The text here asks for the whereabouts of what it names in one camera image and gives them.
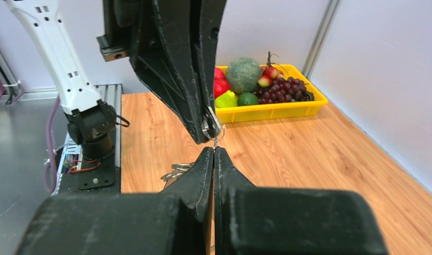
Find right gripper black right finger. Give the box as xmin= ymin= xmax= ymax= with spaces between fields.
xmin=214 ymin=147 xmax=388 ymax=254

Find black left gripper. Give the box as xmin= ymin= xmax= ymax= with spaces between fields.
xmin=97 ymin=0 xmax=226 ymax=144

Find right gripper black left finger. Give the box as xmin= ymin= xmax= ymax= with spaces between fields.
xmin=15 ymin=147 xmax=214 ymax=254

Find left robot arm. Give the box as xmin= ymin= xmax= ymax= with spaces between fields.
xmin=7 ymin=1 xmax=226 ymax=159

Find red apple left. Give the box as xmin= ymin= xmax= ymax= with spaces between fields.
xmin=214 ymin=67 xmax=226 ymax=80

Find red apple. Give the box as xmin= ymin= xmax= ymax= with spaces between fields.
xmin=214 ymin=67 xmax=226 ymax=80
xmin=214 ymin=79 xmax=230 ymax=98

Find red apple right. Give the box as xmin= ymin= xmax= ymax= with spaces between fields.
xmin=214 ymin=79 xmax=230 ymax=98

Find green melon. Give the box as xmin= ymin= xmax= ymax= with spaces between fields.
xmin=226 ymin=57 xmax=262 ymax=95

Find green lime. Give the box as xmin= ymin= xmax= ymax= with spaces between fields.
xmin=237 ymin=92 xmax=260 ymax=106

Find small red fruits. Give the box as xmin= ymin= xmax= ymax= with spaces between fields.
xmin=257 ymin=51 xmax=284 ymax=88

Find yellow plastic bin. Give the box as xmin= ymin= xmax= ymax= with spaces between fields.
xmin=215 ymin=64 xmax=328 ymax=124

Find dark grape bunch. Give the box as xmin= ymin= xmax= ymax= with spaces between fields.
xmin=253 ymin=75 xmax=315 ymax=104

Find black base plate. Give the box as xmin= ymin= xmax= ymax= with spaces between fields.
xmin=51 ymin=154 xmax=121 ymax=196

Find aluminium frame post left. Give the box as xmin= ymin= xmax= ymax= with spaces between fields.
xmin=302 ymin=0 xmax=342 ymax=78

